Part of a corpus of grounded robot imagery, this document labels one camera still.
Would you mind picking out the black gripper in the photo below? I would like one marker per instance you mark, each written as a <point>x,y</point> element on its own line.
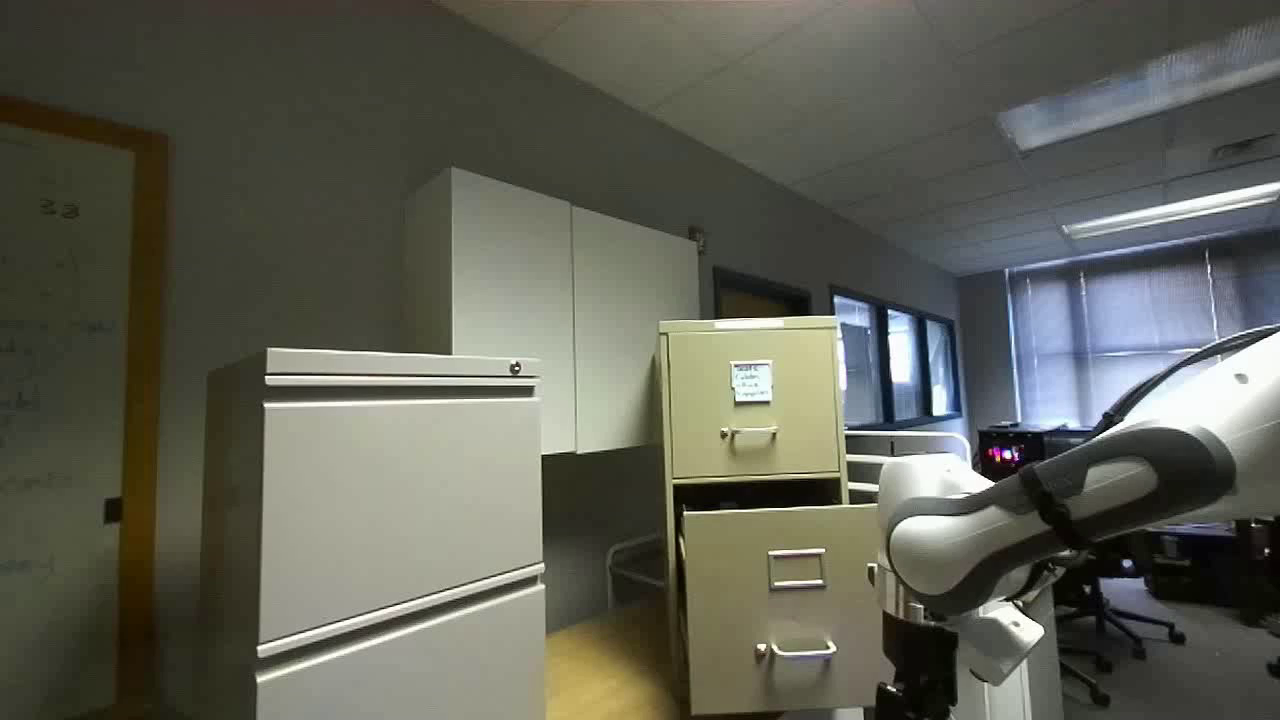
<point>921,676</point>

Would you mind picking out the cream bottom drawer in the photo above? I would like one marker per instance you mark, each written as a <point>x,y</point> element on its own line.
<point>777,609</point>

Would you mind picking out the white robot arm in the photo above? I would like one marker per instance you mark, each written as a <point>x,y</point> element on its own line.
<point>962,557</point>

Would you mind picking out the cream filing cabinet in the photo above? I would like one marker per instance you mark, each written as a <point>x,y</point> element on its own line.
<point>749,419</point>

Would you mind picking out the grey lateral filing cabinet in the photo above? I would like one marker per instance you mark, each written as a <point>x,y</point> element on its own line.
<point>373,536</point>

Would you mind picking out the black office chair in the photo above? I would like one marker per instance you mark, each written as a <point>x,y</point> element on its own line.
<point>1081,596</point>

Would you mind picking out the dark interior windows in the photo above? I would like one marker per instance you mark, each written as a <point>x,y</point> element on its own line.
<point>901,365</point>

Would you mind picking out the window blinds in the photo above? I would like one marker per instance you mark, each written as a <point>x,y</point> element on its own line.
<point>1087,333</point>

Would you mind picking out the ceiling light fixture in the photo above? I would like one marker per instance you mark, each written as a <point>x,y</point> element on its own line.
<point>1179,215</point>

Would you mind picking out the ceiling light panel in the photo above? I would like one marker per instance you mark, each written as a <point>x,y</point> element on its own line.
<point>1172,83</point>

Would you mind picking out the wood framed whiteboard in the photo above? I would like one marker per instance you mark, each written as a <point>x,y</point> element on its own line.
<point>80,319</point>

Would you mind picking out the white overhead wall cabinet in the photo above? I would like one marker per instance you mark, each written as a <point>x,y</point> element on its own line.
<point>500,268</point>

